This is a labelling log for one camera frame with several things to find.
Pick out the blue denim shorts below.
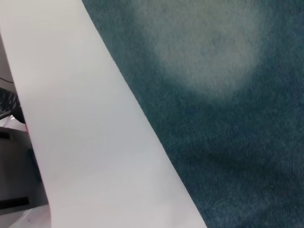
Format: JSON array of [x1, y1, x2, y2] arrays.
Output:
[[82, 0, 304, 228]]

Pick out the black keyboard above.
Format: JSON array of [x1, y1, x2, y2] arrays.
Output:
[[0, 86, 22, 119]]

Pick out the dark grey box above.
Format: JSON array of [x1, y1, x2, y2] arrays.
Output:
[[0, 126, 51, 211]]

